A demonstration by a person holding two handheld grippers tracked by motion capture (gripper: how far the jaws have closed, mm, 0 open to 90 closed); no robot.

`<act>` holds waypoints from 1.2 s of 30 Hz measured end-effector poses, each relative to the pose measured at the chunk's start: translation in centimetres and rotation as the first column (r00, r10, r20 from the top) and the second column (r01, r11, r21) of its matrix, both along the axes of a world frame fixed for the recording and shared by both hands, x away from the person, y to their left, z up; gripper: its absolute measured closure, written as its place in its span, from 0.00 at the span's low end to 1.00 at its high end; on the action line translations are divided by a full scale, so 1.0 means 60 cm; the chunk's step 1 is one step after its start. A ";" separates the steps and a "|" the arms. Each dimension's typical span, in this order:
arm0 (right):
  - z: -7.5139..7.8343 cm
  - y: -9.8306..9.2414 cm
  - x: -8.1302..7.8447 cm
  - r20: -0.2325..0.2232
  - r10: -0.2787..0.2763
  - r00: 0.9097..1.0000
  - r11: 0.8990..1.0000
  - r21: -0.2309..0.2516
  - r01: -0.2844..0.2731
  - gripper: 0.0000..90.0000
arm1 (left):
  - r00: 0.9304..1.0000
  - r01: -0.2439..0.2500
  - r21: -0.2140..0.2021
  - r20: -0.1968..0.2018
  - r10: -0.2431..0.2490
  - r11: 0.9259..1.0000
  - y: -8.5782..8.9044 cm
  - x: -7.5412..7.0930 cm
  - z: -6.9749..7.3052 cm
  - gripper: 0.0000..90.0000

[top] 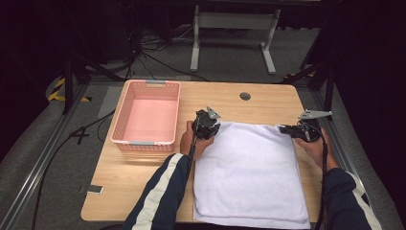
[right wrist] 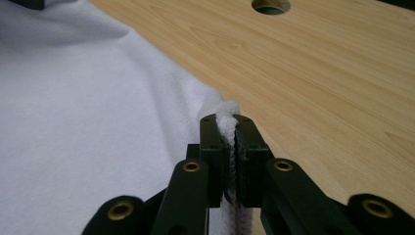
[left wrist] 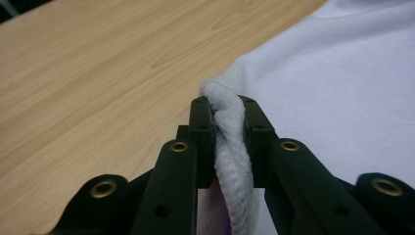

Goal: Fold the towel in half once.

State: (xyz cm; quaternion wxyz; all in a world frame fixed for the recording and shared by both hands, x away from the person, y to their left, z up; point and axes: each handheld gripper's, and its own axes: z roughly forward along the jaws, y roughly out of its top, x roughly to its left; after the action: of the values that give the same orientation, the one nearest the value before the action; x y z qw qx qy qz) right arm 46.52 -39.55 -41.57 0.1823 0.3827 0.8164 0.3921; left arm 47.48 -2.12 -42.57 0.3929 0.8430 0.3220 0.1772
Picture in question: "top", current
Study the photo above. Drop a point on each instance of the grey metal stand frame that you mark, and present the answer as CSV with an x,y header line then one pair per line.
x,y
236,20

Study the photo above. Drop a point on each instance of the black tripod stand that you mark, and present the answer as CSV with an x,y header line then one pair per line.
x,y
68,80
328,86

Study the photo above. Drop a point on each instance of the person's right hand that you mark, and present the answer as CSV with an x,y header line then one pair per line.
x,y
314,151

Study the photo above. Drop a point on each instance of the aluminium floor rail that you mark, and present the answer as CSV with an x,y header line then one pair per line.
x,y
41,163

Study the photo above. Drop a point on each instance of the white towel blue cat print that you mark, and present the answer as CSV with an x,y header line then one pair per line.
x,y
249,172

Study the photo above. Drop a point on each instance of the yellow black hazard tape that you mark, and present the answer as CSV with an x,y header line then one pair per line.
x,y
56,94

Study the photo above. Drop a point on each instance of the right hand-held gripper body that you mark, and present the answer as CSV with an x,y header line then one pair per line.
x,y
309,132

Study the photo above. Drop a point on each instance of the person's left hand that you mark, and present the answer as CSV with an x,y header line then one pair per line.
x,y
188,143

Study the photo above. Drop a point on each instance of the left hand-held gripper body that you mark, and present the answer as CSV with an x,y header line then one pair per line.
x,y
202,126

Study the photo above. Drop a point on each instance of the pink plastic basket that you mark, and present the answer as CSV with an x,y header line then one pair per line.
x,y
150,118

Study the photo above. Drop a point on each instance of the right arm navy sleeve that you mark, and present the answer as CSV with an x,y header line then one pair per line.
x,y
349,159

